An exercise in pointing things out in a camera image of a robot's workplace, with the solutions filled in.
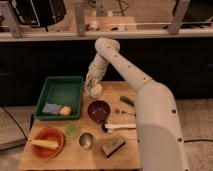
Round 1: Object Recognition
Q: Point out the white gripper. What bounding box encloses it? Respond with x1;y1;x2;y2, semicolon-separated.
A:
85;61;107;87

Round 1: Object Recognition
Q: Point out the grey towel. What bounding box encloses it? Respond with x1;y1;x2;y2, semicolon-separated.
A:
85;85;94;97

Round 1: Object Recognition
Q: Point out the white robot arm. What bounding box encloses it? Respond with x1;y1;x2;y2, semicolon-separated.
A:
85;37;189;171

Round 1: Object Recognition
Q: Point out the white paper cup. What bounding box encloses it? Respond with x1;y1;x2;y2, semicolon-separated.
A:
90;84;102;99

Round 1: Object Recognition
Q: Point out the small metal cup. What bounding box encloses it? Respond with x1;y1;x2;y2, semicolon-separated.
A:
79;132;93;150

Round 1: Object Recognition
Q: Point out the dark red bowl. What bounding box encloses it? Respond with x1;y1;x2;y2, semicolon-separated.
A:
87;100;111;123

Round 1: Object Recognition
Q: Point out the green plastic tray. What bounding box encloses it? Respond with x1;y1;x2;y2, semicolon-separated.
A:
34;76;84;121

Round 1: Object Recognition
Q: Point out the green chili pepper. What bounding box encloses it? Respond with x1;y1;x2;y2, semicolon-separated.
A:
120;96;134;107

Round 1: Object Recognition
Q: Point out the yellow orange fruit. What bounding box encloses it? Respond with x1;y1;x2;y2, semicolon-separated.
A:
59;106;72;116

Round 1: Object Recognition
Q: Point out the silver fork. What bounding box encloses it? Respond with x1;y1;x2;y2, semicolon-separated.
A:
114;109;136;116

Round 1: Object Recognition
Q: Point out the blue sponge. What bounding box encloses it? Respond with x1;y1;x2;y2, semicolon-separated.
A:
42;103;61;115

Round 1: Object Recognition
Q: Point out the green round lid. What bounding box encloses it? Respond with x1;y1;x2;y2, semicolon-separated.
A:
64;124;80;139

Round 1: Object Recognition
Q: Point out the orange bowl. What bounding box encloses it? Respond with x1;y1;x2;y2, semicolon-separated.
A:
30;127;65;160

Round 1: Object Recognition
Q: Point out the wooden block eraser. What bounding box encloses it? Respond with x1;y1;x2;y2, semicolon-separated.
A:
101;136;126;158

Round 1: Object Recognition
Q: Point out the yellow banana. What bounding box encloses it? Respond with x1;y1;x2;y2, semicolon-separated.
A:
30;140;59;150

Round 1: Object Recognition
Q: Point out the black monitor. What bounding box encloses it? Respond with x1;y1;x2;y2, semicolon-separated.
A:
8;0;67;27

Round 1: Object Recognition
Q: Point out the grey floor board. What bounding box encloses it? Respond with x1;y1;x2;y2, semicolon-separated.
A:
0;107;29;151

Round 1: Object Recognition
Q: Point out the white handled brush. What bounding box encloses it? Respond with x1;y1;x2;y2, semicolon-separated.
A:
102;123;136;133

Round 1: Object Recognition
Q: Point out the black cable left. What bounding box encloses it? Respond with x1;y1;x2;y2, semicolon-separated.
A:
0;105;30;141

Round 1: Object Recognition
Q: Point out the black cable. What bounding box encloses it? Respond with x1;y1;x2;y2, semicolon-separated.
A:
0;105;30;141
184;138;213;144

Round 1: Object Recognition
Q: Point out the black cable right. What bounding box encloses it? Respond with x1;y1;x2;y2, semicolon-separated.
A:
184;138;213;144

